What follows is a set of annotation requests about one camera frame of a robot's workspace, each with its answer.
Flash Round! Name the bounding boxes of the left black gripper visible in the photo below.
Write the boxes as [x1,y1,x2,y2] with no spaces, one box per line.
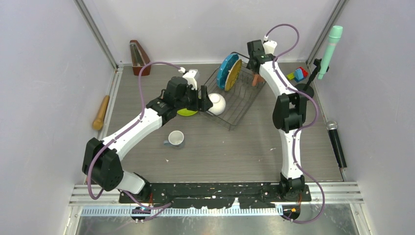
[176,85,212,112]

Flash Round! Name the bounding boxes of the white ceramic bowl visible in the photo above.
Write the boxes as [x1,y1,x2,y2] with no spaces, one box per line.
[208,93,226,115]

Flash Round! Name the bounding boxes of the lime green saucer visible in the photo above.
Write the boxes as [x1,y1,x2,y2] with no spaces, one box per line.
[177,109,198,117]

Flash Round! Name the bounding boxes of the pink mug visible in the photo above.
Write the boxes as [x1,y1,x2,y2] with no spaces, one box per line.
[252,74,265,87]

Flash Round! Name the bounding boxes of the blue polka dot plate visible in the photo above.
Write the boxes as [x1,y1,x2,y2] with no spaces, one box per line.
[216,53,239,90]

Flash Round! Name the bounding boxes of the wire dish rack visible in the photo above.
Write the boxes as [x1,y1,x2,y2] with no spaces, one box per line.
[200,52,265,130]

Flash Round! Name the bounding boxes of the small grey cup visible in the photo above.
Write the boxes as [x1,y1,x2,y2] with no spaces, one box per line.
[163,130,185,149]

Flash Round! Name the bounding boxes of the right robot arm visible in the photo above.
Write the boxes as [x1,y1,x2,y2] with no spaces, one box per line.
[247,40,307,201]

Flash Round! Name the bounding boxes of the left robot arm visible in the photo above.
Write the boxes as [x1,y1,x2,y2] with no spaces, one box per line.
[82,69,213,203]

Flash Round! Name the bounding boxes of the colourful toy blocks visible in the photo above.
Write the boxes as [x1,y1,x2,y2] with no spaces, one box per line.
[287,67,309,82]

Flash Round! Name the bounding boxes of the brown metronome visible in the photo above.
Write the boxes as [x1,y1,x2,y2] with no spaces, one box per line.
[129,40,151,76]

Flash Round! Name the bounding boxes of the mint green microphone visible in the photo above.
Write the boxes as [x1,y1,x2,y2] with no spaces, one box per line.
[318,25,343,80]

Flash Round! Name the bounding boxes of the wooden rolling pin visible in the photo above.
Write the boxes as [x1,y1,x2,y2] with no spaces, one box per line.
[92,95,110,131]

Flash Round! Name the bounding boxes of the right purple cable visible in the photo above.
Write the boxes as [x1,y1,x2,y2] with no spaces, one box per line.
[264,23,326,225]

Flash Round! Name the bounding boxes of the purple cable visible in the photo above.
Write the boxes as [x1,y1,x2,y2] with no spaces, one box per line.
[264,23,326,225]
[86,61,185,221]

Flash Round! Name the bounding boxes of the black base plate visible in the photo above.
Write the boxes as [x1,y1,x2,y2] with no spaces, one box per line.
[119,182,311,209]

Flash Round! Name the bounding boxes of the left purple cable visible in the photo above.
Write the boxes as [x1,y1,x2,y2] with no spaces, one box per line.
[86,61,185,221]

